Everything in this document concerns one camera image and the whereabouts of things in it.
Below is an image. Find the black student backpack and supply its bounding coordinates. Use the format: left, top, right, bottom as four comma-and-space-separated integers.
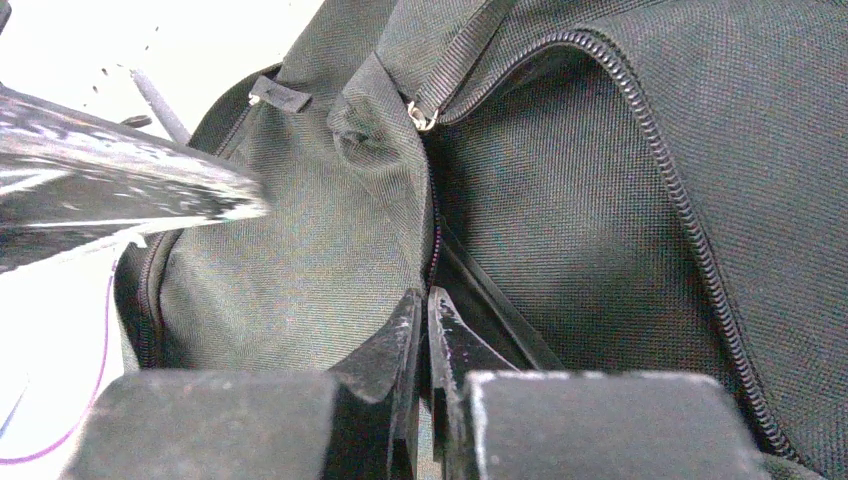
114, 1, 847, 479

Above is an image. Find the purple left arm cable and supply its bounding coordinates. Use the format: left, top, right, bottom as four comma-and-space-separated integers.
0, 258, 121, 466

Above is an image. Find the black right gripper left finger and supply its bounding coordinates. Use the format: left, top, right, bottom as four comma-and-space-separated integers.
327, 289, 424, 479

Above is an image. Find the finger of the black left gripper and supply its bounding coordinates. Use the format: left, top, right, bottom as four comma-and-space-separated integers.
1, 87, 268, 272

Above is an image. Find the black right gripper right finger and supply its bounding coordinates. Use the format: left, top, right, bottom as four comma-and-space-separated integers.
427, 287, 516, 479

